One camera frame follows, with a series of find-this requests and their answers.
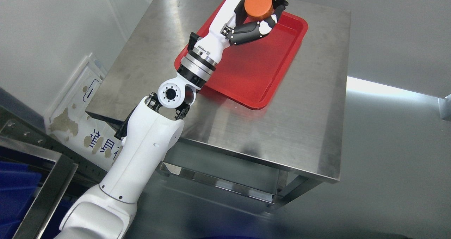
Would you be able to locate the white floor sign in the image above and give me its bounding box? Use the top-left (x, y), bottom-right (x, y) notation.
top-left (44, 53), bottom-right (122, 171)

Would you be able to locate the stainless steel table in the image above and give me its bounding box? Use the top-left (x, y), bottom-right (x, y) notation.
top-left (86, 0), bottom-right (351, 210)

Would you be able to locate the orange cylindrical capacitor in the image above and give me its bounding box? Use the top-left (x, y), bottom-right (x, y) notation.
top-left (244, 0), bottom-right (274, 21)

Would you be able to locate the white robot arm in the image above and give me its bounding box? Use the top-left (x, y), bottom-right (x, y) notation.
top-left (56, 48), bottom-right (220, 239)

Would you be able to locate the steel shelf front rail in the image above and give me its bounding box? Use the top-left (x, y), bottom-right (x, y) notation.
top-left (0, 107), bottom-right (106, 239)

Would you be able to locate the red plastic tray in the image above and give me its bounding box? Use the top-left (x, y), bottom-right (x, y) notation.
top-left (176, 0), bottom-right (308, 109)

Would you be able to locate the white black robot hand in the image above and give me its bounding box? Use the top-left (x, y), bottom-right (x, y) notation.
top-left (186, 0), bottom-right (288, 66)

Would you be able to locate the blue bin far left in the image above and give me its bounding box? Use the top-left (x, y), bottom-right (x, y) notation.
top-left (0, 146), bottom-right (76, 239)

